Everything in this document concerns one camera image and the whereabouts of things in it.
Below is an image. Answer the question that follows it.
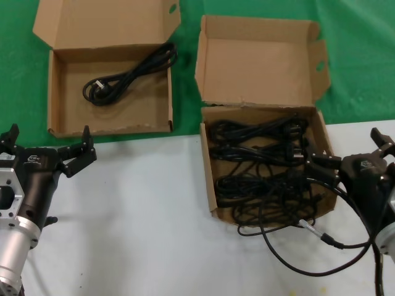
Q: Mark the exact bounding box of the brown cardboard box torn lid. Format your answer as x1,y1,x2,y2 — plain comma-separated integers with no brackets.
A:
194,14,341,228

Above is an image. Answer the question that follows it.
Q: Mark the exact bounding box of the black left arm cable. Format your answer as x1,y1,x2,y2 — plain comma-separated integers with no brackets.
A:
17,271,27,296

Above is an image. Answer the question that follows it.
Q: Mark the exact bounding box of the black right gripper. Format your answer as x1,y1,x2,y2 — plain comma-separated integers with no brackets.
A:
304,126,395,237

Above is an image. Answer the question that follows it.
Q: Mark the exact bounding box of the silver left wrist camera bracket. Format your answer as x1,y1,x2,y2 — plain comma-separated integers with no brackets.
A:
0,167,25,221

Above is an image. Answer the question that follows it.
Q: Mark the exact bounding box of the green cloth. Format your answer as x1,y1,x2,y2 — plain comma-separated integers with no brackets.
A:
0,0,395,146

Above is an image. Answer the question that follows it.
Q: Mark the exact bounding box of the black power cord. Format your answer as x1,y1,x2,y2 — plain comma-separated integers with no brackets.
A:
211,142,307,168
209,115,310,141
215,168,322,238
82,42,179,107

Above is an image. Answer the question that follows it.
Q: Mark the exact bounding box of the black cable with silver connector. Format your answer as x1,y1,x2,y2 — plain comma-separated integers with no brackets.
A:
260,215,376,276

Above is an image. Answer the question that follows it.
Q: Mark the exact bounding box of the black tangled loose power cord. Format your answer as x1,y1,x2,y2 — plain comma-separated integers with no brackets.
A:
215,168,322,238

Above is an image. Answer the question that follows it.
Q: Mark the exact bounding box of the brown cardboard box intact lid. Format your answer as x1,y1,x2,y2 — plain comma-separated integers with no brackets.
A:
32,0,182,138

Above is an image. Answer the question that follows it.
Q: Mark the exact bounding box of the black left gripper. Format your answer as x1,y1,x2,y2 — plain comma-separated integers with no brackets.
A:
0,123,99,229

